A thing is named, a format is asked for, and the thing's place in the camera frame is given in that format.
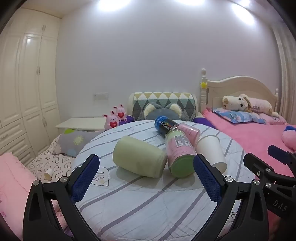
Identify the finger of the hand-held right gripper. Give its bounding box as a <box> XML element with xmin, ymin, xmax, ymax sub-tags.
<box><xmin>243</xmin><ymin>152</ymin><xmax>282</xmax><ymax>189</ymax></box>
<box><xmin>268</xmin><ymin>145</ymin><xmax>296</xmax><ymax>178</ymax></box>

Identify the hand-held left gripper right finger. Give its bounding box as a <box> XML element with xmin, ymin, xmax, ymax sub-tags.
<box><xmin>193</xmin><ymin>153</ymin><xmax>270</xmax><ymax>241</ymax></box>

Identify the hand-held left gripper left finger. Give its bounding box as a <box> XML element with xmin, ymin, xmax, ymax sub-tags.
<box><xmin>22</xmin><ymin>153</ymin><xmax>102</xmax><ymax>241</ymax></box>

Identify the pale green cup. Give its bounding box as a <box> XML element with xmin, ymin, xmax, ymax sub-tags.
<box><xmin>112</xmin><ymin>136</ymin><xmax>167</xmax><ymax>179</ymax></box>

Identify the white paper cup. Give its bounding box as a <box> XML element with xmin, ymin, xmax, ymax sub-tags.
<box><xmin>196</xmin><ymin>135</ymin><xmax>228</xmax><ymax>173</ymax></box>

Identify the pink cup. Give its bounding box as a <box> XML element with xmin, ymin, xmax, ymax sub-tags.
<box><xmin>177</xmin><ymin>123</ymin><xmax>201</xmax><ymax>146</ymax></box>

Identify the pink plush toy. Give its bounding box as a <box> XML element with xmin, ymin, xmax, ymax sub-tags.
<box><xmin>281</xmin><ymin>125</ymin><xmax>296</xmax><ymax>154</ymax></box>

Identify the pink bed sheet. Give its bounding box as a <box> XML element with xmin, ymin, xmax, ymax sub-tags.
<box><xmin>202</xmin><ymin>109</ymin><xmax>296</xmax><ymax>179</ymax></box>

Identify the pink and green bottle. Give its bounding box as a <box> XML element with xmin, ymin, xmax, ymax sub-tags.
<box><xmin>164</xmin><ymin>128</ymin><xmax>197</xmax><ymax>179</ymax></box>

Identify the heart print blanket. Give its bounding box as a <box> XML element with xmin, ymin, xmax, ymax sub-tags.
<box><xmin>25</xmin><ymin>136</ymin><xmax>78</xmax><ymax>183</ymax></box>

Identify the grey flower pillow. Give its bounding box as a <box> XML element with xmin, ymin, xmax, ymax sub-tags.
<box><xmin>54</xmin><ymin>129</ymin><xmax>102</xmax><ymax>158</ymax></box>

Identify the white dog plush toy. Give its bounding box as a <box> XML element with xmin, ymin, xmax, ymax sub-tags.
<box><xmin>239</xmin><ymin>93</ymin><xmax>280</xmax><ymax>117</ymax></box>

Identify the blue printed pillow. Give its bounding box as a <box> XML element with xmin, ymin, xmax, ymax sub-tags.
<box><xmin>213</xmin><ymin>107</ymin><xmax>264</xmax><ymax>124</ymax></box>

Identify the white nightstand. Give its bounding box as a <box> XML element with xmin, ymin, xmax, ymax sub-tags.
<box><xmin>55</xmin><ymin>117</ymin><xmax>107</xmax><ymax>133</ymax></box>

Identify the striped tablecloth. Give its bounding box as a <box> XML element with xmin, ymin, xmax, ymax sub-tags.
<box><xmin>72</xmin><ymin>120</ymin><xmax>256</xmax><ymax>241</ymax></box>

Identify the pink bunny plush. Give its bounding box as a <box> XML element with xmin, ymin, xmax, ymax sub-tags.
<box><xmin>103</xmin><ymin>113</ymin><xmax>120</xmax><ymax>131</ymax></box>
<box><xmin>113</xmin><ymin>104</ymin><xmax>128</xmax><ymax>123</ymax></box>

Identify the cream dog plush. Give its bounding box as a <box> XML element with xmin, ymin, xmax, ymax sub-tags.
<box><xmin>222</xmin><ymin>95</ymin><xmax>252</xmax><ymax>113</ymax></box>

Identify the blue and black can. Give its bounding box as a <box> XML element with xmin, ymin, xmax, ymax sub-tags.
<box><xmin>154</xmin><ymin>117</ymin><xmax>179</xmax><ymax>138</ymax></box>

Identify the pink quilt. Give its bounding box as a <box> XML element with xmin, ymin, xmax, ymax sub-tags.
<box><xmin>0</xmin><ymin>152</ymin><xmax>70</xmax><ymax>241</ymax></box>

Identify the cream bed headboard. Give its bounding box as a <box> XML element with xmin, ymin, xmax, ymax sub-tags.
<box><xmin>199</xmin><ymin>68</ymin><xmax>280</xmax><ymax>115</ymax></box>

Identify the purple cushion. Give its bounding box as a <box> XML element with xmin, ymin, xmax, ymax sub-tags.
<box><xmin>119</xmin><ymin>115</ymin><xmax>135</xmax><ymax>126</ymax></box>

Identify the grey cat cushion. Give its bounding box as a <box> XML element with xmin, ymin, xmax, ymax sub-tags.
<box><xmin>142</xmin><ymin>103</ymin><xmax>183</xmax><ymax>121</ymax></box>

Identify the cream curtain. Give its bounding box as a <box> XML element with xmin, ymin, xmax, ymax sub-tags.
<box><xmin>269</xmin><ymin>14</ymin><xmax>296</xmax><ymax>127</ymax></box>

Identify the triangle pattern bolster cushion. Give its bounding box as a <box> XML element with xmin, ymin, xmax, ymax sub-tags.
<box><xmin>128</xmin><ymin>92</ymin><xmax>199</xmax><ymax>121</ymax></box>

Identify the white wardrobe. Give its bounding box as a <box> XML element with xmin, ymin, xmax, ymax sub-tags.
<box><xmin>0</xmin><ymin>7</ymin><xmax>61</xmax><ymax>166</ymax></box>

